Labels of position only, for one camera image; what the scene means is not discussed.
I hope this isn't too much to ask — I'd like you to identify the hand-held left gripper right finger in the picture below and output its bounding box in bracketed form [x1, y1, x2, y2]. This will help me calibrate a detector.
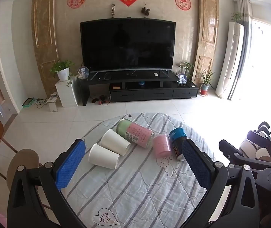
[182, 138, 261, 228]

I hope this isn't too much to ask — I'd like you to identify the pink cup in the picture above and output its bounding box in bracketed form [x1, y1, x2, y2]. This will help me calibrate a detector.
[152, 134, 172, 158]

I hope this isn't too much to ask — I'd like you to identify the green box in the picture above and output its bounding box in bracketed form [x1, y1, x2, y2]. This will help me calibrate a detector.
[22, 97, 35, 107]

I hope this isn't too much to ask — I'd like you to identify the potted plant in white pot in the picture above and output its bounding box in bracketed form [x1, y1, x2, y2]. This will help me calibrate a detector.
[50, 59, 76, 86]

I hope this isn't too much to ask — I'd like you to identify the white paper cup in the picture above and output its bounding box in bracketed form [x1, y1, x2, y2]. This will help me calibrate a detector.
[100, 129, 131, 157]
[88, 143, 121, 170]

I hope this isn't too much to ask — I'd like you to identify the white standing air conditioner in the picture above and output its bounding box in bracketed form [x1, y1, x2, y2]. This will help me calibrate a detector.
[215, 21, 244, 99]

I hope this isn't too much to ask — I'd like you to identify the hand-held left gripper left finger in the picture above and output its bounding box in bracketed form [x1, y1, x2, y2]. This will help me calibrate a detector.
[7, 139, 87, 228]

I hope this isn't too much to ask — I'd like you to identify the green and pink bottle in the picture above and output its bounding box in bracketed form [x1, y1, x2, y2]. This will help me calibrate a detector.
[116, 118, 155, 149]

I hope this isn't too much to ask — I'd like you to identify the blue can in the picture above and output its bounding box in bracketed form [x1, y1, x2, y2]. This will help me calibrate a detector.
[169, 127, 188, 161]

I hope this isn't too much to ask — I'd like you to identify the black curved television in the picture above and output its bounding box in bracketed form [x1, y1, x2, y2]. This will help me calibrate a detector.
[80, 17, 176, 73]

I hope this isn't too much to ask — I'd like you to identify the white cabinet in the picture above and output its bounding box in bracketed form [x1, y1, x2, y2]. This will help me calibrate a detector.
[55, 77, 79, 108]

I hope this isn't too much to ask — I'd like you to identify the small plant on air conditioner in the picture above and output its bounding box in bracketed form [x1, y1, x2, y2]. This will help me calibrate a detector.
[231, 12, 243, 23]

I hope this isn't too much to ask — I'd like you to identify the green plant in glass vase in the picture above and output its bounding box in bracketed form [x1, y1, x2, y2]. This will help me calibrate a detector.
[179, 61, 195, 81]

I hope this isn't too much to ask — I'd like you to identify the small white stool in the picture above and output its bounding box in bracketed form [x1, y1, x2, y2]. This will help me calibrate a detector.
[47, 95, 59, 112]

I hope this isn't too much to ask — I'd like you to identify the potted plant in red pot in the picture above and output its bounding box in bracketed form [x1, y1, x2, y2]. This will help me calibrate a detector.
[200, 69, 215, 97]

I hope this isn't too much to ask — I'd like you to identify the black television stand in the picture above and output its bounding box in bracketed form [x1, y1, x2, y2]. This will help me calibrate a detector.
[77, 71, 200, 106]

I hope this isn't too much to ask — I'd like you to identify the striped grey tablecloth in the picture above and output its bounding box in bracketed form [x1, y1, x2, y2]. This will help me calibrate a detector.
[59, 112, 215, 228]

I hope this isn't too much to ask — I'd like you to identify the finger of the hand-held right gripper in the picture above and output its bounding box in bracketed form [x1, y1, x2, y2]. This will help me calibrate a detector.
[218, 140, 271, 192]
[247, 129, 271, 152]

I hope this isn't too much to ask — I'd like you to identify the grey striped curtain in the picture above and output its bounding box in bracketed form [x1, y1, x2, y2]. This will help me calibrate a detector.
[228, 0, 254, 100]

